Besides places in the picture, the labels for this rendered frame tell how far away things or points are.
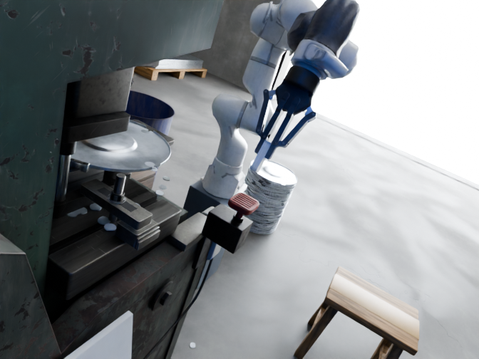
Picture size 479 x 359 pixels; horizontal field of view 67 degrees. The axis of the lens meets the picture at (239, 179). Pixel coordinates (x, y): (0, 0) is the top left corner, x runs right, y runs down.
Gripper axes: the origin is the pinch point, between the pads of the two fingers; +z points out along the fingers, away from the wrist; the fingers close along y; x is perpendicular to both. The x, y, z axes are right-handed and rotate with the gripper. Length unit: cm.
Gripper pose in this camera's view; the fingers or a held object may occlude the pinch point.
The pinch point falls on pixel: (261, 156)
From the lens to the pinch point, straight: 79.2
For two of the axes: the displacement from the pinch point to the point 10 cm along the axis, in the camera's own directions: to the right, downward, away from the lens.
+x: -2.3, -0.9, -9.7
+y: -8.5, -4.7, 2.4
